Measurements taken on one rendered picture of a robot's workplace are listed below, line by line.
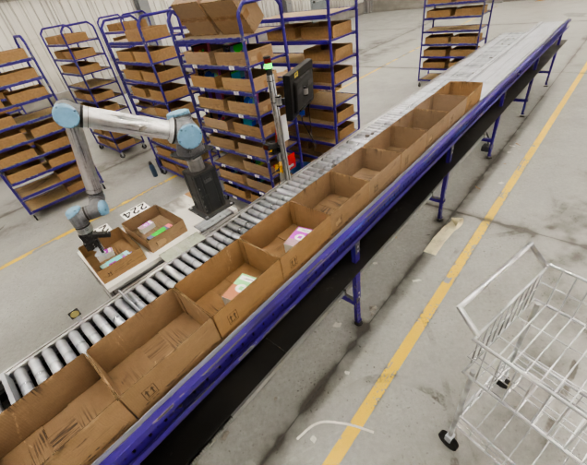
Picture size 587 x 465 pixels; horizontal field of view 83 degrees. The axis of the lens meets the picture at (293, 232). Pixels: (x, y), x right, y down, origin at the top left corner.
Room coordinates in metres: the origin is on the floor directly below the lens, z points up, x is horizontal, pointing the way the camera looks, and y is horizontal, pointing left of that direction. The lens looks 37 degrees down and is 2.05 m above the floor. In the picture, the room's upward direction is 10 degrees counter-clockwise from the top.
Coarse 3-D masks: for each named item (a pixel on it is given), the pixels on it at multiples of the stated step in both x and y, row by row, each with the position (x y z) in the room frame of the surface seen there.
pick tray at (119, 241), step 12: (120, 228) 1.97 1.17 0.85; (108, 240) 1.93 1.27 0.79; (120, 240) 1.96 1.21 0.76; (132, 240) 1.80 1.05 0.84; (84, 252) 1.83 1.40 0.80; (96, 252) 1.86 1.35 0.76; (120, 252) 1.81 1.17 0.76; (132, 252) 1.66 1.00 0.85; (96, 264) 1.73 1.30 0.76; (120, 264) 1.60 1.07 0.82; (132, 264) 1.64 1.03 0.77; (108, 276) 1.55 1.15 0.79
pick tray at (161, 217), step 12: (144, 216) 2.14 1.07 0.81; (156, 216) 2.19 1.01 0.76; (168, 216) 2.10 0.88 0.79; (132, 228) 2.06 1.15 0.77; (156, 228) 2.02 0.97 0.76; (168, 228) 1.86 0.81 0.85; (180, 228) 1.91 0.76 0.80; (144, 240) 1.77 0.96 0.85; (156, 240) 1.78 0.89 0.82; (168, 240) 1.83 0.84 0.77
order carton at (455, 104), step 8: (432, 96) 2.93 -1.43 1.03; (440, 96) 2.90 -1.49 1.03; (448, 96) 2.86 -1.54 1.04; (456, 96) 2.81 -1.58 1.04; (464, 96) 2.76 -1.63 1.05; (424, 104) 2.82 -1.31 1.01; (432, 104) 2.94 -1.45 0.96; (440, 104) 2.90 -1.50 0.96; (448, 104) 2.85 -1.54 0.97; (456, 104) 2.80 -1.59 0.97; (464, 104) 2.71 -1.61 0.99; (456, 112) 2.58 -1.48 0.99; (464, 112) 2.73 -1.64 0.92; (456, 120) 2.61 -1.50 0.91; (448, 128) 2.49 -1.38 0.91
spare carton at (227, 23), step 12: (204, 0) 3.19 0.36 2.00; (216, 0) 3.06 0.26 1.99; (228, 0) 2.96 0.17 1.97; (240, 0) 2.98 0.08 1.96; (216, 12) 3.15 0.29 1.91; (228, 12) 3.05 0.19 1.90; (252, 12) 3.04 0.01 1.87; (216, 24) 3.27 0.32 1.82; (228, 24) 3.16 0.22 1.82; (252, 24) 3.03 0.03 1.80
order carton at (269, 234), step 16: (288, 208) 1.60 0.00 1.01; (304, 208) 1.53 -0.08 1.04; (256, 224) 1.43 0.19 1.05; (272, 224) 1.50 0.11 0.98; (288, 224) 1.58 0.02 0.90; (304, 224) 1.54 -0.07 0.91; (320, 224) 1.34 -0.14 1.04; (256, 240) 1.41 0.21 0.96; (272, 240) 1.49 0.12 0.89; (304, 240) 1.25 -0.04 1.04; (320, 240) 1.33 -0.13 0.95; (288, 256) 1.17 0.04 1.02; (304, 256) 1.24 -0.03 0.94; (288, 272) 1.16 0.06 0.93
